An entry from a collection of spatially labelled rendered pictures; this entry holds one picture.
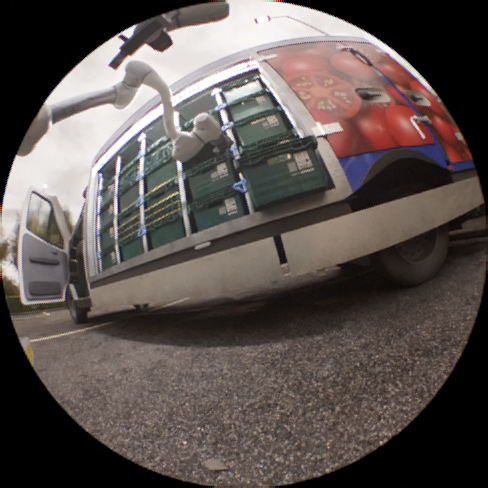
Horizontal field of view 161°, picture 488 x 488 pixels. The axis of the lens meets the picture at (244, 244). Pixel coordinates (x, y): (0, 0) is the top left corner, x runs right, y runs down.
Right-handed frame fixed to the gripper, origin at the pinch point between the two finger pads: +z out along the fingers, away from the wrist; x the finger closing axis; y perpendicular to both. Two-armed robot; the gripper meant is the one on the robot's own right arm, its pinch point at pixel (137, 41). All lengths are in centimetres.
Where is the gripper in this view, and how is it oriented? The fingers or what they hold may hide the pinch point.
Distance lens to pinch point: 46.3
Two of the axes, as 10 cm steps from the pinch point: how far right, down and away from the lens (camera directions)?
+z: 2.4, 9.6, -1.4
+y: -4.0, -0.3, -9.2
